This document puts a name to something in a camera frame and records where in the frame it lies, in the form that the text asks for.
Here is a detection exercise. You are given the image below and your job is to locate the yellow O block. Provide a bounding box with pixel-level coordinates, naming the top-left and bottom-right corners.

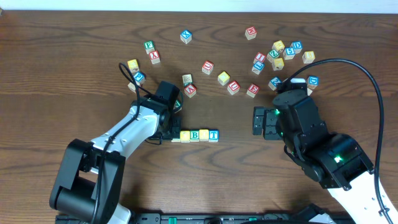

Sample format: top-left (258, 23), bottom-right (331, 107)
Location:
top-left (180, 131), bottom-right (190, 142)

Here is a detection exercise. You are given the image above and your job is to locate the green B block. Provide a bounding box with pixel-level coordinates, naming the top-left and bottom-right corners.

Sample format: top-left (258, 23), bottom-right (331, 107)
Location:
top-left (190, 130), bottom-right (200, 142)

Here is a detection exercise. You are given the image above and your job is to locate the yellow J block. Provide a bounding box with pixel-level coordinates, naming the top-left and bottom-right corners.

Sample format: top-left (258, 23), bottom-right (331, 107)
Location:
top-left (199, 129), bottom-right (210, 141)

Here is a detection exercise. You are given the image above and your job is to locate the blue T block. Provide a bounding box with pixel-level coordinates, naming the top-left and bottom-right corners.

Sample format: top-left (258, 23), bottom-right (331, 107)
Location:
top-left (209, 130), bottom-right (219, 142)

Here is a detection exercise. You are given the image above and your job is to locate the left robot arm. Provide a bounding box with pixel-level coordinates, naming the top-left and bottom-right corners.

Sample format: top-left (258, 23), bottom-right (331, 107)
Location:
top-left (49, 81), bottom-right (180, 223)

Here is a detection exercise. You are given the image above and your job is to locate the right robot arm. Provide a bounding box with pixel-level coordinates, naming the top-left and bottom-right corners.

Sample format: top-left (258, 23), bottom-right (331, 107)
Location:
top-left (252, 77), bottom-right (397, 223)

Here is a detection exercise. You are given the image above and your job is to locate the green N block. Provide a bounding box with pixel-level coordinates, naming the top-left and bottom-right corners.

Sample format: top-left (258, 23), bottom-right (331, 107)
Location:
top-left (174, 100), bottom-right (183, 113)

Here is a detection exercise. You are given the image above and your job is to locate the plain wood block right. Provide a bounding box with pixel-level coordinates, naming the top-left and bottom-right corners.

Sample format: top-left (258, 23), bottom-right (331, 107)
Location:
top-left (307, 88), bottom-right (313, 96)

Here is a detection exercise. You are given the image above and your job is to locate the blue D block lower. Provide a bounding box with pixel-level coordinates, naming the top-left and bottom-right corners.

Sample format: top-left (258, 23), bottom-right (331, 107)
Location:
top-left (307, 76), bottom-right (319, 90)

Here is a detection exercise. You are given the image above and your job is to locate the blue d block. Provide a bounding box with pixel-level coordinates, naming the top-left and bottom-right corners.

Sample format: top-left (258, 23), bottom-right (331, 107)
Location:
top-left (290, 41), bottom-right (303, 54)
top-left (307, 76), bottom-right (319, 90)

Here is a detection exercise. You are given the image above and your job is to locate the blue 2 block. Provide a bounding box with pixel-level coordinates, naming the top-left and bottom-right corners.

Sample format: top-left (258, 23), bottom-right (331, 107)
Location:
top-left (268, 76), bottom-right (282, 91)

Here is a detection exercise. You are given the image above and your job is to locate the red A block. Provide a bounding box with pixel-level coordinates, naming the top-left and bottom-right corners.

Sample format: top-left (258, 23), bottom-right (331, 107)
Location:
top-left (184, 83), bottom-right (197, 98)

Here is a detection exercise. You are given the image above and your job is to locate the plain wood block green side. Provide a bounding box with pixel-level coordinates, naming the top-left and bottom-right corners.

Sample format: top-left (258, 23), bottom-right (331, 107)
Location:
top-left (182, 74), bottom-right (193, 86)

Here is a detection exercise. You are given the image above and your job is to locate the red E block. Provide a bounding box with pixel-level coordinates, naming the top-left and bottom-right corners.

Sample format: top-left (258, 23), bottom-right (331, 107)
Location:
top-left (246, 83), bottom-right (260, 98)

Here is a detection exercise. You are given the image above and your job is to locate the plain wood block red side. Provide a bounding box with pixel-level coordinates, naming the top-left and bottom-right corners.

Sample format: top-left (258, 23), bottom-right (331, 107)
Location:
top-left (127, 82), bottom-right (136, 93)

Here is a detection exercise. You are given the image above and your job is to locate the yellow block middle right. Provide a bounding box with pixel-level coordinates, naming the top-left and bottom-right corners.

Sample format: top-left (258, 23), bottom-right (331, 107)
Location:
top-left (272, 58), bottom-right (284, 71)

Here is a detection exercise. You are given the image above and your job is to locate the blue P block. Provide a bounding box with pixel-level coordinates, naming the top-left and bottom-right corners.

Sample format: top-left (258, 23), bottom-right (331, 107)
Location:
top-left (133, 72), bottom-right (146, 85)

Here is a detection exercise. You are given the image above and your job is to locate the yellow 8 block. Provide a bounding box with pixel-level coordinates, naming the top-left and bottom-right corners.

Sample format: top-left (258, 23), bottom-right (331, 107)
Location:
top-left (302, 51), bottom-right (315, 64)

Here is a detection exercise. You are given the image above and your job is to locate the blue L block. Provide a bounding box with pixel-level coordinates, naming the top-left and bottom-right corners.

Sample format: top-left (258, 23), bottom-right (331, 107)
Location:
top-left (252, 61), bottom-right (265, 75)

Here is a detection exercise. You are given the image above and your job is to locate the blue 5 block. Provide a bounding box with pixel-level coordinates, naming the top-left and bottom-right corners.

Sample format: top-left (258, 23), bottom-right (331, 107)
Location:
top-left (283, 47), bottom-right (295, 60)

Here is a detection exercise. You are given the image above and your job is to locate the green Z block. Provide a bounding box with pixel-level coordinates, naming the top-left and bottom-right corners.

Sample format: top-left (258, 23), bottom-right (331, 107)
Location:
top-left (267, 49), bottom-right (280, 63)

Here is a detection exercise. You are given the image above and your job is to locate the red U block upper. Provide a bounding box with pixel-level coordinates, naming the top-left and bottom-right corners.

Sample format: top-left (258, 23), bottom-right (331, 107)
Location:
top-left (201, 60), bottom-right (214, 75)

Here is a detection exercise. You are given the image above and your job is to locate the red u block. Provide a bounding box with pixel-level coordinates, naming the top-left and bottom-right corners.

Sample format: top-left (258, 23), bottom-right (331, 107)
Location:
top-left (227, 80), bottom-right (240, 95)
top-left (201, 60), bottom-right (214, 75)

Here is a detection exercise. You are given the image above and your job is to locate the red U block lower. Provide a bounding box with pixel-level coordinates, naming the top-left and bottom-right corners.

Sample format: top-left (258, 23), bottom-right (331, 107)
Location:
top-left (227, 80), bottom-right (240, 95)

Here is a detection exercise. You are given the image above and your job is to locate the red I block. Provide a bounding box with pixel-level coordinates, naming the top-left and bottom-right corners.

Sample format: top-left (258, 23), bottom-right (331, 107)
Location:
top-left (253, 52), bottom-right (266, 64)

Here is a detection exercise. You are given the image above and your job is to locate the yellow C block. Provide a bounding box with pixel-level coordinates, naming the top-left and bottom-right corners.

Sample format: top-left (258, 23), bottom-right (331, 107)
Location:
top-left (218, 71), bottom-right (230, 86)

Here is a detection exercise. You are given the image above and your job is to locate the yellow block far left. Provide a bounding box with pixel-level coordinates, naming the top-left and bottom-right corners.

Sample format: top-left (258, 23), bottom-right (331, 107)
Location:
top-left (127, 59), bottom-right (140, 73)

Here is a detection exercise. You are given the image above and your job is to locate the red Y block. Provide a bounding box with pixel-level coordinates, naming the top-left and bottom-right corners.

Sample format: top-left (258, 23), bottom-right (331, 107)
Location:
top-left (149, 50), bottom-right (160, 64)

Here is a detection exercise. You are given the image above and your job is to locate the blue D block upper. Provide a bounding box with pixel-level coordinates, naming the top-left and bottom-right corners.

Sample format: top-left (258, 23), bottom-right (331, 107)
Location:
top-left (290, 41), bottom-right (303, 54)

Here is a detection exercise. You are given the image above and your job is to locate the yellow block upper right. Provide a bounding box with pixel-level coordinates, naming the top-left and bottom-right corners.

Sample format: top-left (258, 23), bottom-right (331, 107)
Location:
top-left (272, 40), bottom-right (285, 53)

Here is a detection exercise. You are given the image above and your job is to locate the green F block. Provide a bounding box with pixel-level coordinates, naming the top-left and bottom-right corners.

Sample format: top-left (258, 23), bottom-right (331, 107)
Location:
top-left (144, 40), bottom-right (155, 54)

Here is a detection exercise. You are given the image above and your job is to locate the blue X block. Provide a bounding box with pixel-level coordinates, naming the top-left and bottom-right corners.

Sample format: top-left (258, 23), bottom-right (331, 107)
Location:
top-left (180, 30), bottom-right (192, 44)

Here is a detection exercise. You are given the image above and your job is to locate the red H block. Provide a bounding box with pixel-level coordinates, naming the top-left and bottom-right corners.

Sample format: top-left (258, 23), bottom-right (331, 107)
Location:
top-left (245, 26), bottom-right (257, 40)

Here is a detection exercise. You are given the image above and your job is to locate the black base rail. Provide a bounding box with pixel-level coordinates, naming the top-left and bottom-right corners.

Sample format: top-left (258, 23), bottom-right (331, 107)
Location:
top-left (55, 203), bottom-right (355, 224)

